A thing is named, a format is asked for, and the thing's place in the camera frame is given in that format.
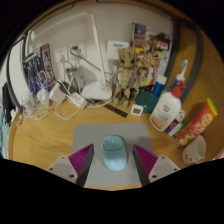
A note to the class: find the white power strip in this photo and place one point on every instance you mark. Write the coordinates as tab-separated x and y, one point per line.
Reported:
78	100

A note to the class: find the grey metal shelf frame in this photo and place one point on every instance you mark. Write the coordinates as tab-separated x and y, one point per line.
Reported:
196	60

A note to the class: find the brown tree figure toy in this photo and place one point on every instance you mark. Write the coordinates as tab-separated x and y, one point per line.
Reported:
126	76

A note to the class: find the white desk lamp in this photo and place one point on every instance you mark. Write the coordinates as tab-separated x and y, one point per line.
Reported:
96	90

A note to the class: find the black ruler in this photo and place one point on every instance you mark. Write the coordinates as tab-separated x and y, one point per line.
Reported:
113	110

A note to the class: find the white pump lotion bottle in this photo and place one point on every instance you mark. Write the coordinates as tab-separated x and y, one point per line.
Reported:
165	113

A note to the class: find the white wall box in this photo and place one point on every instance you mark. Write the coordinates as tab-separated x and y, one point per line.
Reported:
118	50

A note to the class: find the white mug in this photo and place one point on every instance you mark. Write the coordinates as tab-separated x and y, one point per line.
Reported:
193	150

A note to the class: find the dark green round tin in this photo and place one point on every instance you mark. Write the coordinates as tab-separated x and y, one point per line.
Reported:
146	101

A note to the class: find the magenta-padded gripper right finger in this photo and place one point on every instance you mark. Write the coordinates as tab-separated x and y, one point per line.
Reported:
163	166

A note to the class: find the colourful printed box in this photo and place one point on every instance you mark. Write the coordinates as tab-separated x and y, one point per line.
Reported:
160	43

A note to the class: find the steel cup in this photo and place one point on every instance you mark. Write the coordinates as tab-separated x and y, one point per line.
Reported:
75	80

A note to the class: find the white blue-tipped spray bottle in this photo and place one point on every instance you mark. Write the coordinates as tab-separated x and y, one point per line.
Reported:
178	78

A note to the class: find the small blue white box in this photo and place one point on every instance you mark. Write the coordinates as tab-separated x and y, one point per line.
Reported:
174	127

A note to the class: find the red chip can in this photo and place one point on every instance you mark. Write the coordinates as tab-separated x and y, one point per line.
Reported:
198	123

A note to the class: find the light blue computer mouse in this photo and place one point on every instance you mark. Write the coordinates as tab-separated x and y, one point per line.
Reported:
114	153

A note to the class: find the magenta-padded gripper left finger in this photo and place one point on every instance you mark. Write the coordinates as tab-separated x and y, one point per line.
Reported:
63	166

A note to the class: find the bed with checked bedding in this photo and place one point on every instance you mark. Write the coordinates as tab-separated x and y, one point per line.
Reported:
4	136

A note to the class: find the small white cube clock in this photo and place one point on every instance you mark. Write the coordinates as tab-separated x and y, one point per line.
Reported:
137	110

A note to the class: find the white charger block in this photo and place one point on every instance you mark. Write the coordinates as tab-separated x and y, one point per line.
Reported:
43	97

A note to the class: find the grey mouse pad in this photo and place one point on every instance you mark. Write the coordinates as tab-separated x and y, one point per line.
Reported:
90	133

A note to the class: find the white power adapter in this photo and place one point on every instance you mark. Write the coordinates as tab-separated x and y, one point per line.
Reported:
57	93

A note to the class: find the clear plastic bag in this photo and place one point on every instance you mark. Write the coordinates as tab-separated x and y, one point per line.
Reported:
29	101

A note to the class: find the white wall socket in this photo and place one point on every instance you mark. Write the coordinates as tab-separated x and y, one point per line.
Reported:
60	55
77	51

